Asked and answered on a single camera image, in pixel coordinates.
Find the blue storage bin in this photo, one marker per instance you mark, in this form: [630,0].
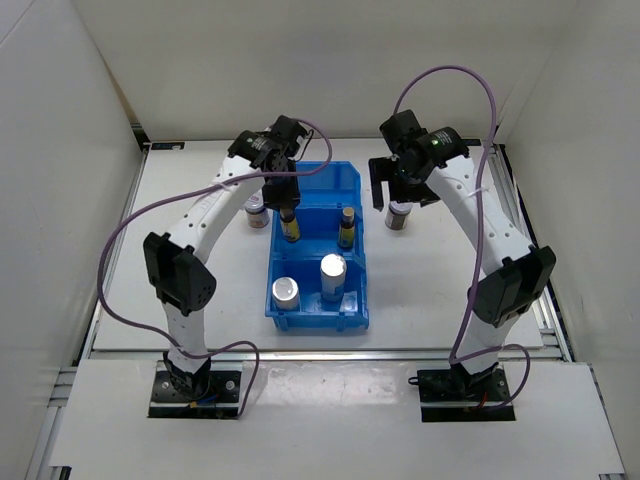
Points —
[319,233]
[314,312]
[337,184]

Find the yellow-label sauce bottle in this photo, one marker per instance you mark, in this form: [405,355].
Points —
[289,225]
[347,228]

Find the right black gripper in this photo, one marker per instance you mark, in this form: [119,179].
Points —
[383,170]

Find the far blue storage bin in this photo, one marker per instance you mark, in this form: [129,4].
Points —
[337,184]

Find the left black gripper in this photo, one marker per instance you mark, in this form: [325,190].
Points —
[289,195]

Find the silver-lid bead jar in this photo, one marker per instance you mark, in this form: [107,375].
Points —
[285,293]
[333,269]

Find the aluminium table edge rail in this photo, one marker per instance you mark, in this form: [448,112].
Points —
[551,353]

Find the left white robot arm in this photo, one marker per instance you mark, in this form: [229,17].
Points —
[176,260]

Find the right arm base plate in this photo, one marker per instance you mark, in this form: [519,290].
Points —
[446,396]

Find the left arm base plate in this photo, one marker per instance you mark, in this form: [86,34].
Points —
[220,399]

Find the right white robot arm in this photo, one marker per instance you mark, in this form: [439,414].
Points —
[510,273]

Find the middle blue storage bin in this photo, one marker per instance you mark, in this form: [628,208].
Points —
[319,233]

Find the near blue storage bin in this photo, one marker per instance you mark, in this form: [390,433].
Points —
[314,312]

